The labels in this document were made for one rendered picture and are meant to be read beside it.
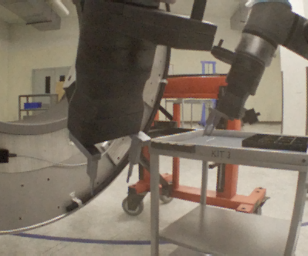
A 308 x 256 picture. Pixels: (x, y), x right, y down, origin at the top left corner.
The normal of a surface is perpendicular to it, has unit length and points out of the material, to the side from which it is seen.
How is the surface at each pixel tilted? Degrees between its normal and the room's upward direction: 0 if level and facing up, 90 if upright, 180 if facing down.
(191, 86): 90
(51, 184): 90
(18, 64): 90
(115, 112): 110
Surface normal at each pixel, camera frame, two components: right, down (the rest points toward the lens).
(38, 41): 0.05, 0.10
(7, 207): 0.80, 0.06
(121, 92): 0.63, 0.58
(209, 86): -0.60, 0.08
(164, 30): -0.40, 0.35
